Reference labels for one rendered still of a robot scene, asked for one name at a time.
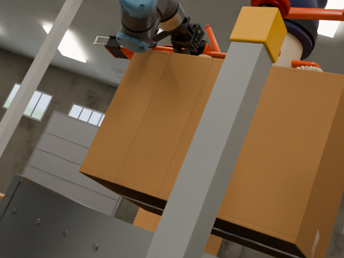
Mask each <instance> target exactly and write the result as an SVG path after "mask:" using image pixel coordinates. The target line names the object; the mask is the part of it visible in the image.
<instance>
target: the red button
mask: <svg viewBox="0 0 344 258"><path fill-rule="evenodd" d="M251 6H252V7H277V8H279V11H280V13H281V16H282V18H284V17H286V16H287V15H288V13H289V11H290V7H291V5H290V2H289V0H251Z"/></svg>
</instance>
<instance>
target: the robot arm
mask: <svg viewBox="0 0 344 258"><path fill-rule="evenodd" d="M119 4H120V15H121V28H120V30H119V32H117V36H116V39H117V41H118V43H119V44H120V45H122V46H123V47H125V48H126V49H128V50H131V51H133V52H136V53H144V52H145V51H146V50H147V48H148V47H149V44H150V43H151V40H154V41H155V42H158V41H160V40H162V39H164V38H166V37H167V36H169V35H170V36H171V44H172V46H173V50H174V53H179V54H187V55H190V53H189V51H188V50H186V49H190V51H191V52H197V49H198V47H199V45H200V43H201V42H202V43H204V42H207V41H206V40H204V39H202V38H203V36H204V34H205V33H204V31H203V30H202V28H201V27H200V25H199V24H190V23H189V22H190V20H191V19H190V17H189V16H185V12H184V10H183V8H182V6H181V5H180V3H179V2H178V0H119ZM182 48H186V49H182Z"/></svg>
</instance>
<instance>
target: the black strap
mask: <svg viewBox="0 0 344 258"><path fill-rule="evenodd" d="M283 20H286V21H288V22H291V23H293V24H295V25H297V26H298V27H300V28H301V29H302V30H304V31H305V32H306V33H307V34H308V36H309V37H310V39H311V41H312V50H313V49H314V47H315V44H316V41H317V37H318V32H317V28H316V27H315V25H314V23H313V22H311V21H310V20H309V19H291V18H283Z"/></svg>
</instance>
